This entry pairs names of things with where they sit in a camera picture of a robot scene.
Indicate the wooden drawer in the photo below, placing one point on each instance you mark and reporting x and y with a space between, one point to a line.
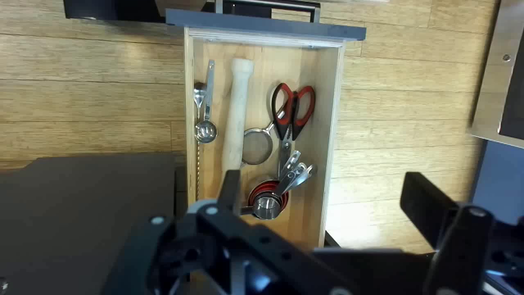
262 59

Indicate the red black scissors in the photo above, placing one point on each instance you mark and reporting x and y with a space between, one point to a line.
283 116

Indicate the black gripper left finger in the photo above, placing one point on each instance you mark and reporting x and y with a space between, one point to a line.
234 234

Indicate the nested metal measuring cups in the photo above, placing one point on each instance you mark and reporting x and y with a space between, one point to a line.
265 205

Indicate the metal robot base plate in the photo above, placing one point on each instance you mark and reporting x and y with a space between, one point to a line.
491 70

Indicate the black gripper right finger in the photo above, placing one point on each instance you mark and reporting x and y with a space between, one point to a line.
463 246

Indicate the metal scoop spoon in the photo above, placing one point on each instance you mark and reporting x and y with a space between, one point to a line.
204 131

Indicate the small mesh strainer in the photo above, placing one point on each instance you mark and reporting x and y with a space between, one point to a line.
255 147

